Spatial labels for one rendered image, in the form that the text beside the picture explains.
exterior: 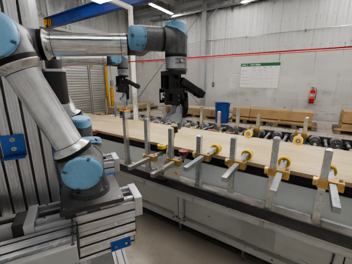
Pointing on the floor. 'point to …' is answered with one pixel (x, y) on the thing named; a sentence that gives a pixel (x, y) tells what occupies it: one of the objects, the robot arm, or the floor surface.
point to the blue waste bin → (224, 107)
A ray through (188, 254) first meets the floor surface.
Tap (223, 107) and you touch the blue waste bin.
